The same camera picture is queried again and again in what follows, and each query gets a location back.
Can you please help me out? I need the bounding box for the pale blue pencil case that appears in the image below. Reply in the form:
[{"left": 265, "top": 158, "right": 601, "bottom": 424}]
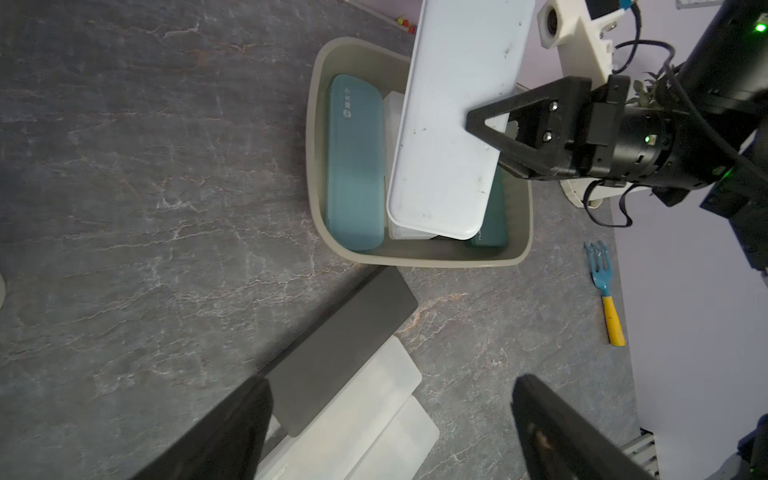
[{"left": 399, "top": 0, "right": 535, "bottom": 240}]

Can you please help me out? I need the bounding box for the teal pencil case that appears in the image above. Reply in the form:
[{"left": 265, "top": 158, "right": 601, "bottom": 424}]
[{"left": 326, "top": 74, "right": 386, "bottom": 251}]

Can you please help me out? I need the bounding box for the black pencil case lower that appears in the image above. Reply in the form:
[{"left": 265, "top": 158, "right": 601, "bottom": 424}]
[{"left": 261, "top": 266, "right": 418, "bottom": 437}]

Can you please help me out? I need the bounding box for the dark green pencil case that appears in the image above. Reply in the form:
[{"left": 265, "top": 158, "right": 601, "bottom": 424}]
[{"left": 467, "top": 168, "right": 508, "bottom": 248}]

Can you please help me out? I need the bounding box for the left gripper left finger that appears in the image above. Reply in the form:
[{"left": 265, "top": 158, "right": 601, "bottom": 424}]
[{"left": 133, "top": 376, "right": 273, "bottom": 479}]

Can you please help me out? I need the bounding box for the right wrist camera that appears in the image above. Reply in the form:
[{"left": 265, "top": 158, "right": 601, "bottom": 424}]
[{"left": 537, "top": 0, "right": 633, "bottom": 87}]

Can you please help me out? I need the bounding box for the frosted clear pencil case front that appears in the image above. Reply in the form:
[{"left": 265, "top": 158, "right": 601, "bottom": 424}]
[{"left": 347, "top": 396, "right": 440, "bottom": 480}]

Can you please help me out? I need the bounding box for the grey-green plastic storage box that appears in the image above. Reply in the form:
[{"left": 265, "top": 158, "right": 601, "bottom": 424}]
[{"left": 305, "top": 37, "right": 533, "bottom": 268}]

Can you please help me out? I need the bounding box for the frosted clear pencil case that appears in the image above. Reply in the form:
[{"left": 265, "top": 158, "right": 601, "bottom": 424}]
[
  {"left": 383, "top": 91, "right": 452, "bottom": 240},
  {"left": 347, "top": 396, "right": 440, "bottom": 480},
  {"left": 256, "top": 336, "right": 422, "bottom": 479}
]

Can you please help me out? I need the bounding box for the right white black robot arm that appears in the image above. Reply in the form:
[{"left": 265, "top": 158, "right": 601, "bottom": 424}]
[{"left": 465, "top": 1, "right": 767, "bottom": 271}]

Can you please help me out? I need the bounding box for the blue fork yellow handle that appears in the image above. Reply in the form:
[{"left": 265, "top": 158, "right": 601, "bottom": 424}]
[{"left": 584, "top": 241, "right": 626, "bottom": 347}]

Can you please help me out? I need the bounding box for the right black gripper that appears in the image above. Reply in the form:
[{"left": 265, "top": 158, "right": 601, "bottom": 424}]
[{"left": 465, "top": 75, "right": 720, "bottom": 191}]

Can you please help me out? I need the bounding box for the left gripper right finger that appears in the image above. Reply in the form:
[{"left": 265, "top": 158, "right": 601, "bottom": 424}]
[{"left": 511, "top": 374, "right": 650, "bottom": 479}]

